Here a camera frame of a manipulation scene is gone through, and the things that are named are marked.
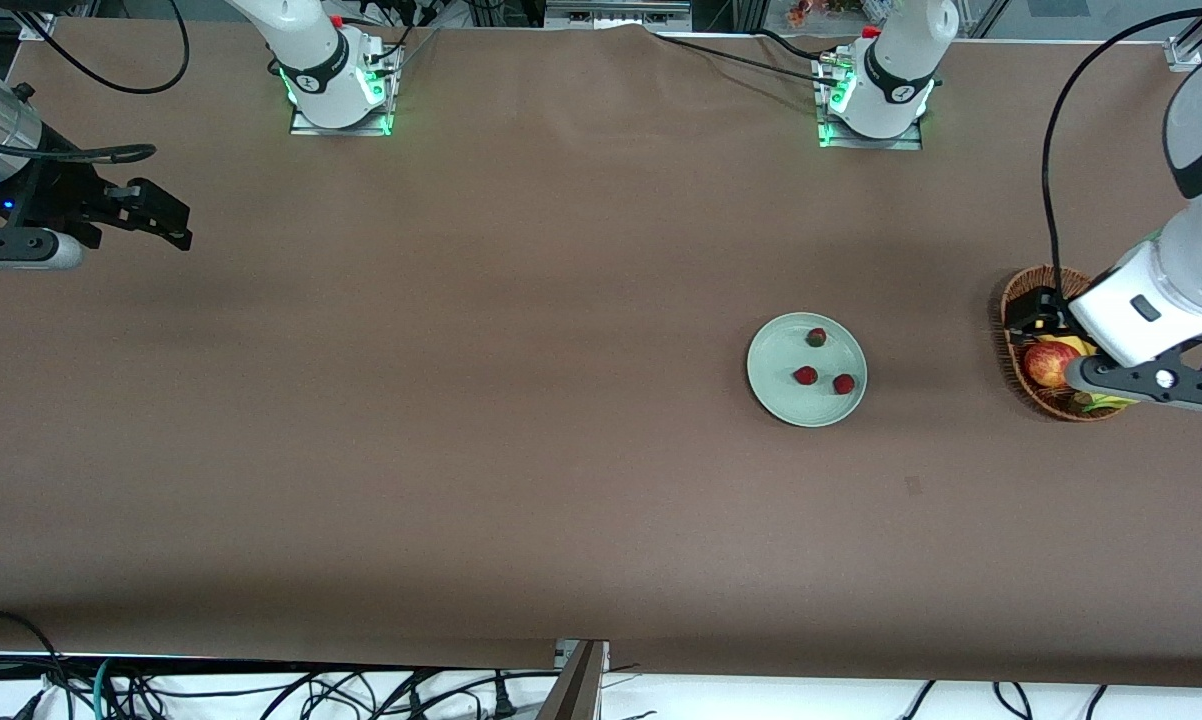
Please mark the brown table cover sheet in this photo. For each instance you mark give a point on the brown table cover sheet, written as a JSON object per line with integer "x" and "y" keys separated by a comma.
{"x": 601, "y": 520}

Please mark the aluminium corner bracket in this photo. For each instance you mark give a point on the aluminium corner bracket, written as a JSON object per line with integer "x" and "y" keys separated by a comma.
{"x": 1183, "y": 52}

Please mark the red apple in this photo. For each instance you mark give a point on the red apple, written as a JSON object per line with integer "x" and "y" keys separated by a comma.
{"x": 1046, "y": 365}

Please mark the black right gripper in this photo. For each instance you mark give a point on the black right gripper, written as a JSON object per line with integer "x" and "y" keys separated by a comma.
{"x": 49, "y": 195}

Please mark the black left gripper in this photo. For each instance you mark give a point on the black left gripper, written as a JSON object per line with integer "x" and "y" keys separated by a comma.
{"x": 1039, "y": 310}

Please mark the yellow banana bunch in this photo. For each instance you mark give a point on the yellow banana bunch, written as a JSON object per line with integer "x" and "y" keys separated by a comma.
{"x": 1071, "y": 344}

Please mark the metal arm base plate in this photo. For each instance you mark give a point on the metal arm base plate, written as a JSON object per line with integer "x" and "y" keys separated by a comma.
{"x": 306, "y": 126}
{"x": 911, "y": 141}

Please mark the red strawberry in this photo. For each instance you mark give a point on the red strawberry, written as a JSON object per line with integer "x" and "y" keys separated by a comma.
{"x": 816, "y": 337}
{"x": 806, "y": 375}
{"x": 843, "y": 384}

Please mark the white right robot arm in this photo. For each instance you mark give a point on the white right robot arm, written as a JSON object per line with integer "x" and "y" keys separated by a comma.
{"x": 306, "y": 45}

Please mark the pale green round plate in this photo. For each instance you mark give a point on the pale green round plate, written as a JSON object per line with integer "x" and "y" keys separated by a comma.
{"x": 791, "y": 405}

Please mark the colourful background object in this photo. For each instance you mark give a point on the colourful background object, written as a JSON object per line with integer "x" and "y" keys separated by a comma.
{"x": 821, "y": 10}

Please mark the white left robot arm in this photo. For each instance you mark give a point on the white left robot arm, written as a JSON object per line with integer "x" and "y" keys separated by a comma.
{"x": 1201, "y": 250}

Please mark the grey metal box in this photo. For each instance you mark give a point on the grey metal box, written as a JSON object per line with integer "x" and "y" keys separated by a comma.
{"x": 616, "y": 14}

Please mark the brown wicker basket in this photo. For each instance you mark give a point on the brown wicker basket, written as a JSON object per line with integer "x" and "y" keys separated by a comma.
{"x": 1013, "y": 350}

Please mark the aluminium table leg profile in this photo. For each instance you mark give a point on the aluminium table leg profile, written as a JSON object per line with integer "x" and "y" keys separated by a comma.
{"x": 581, "y": 685}

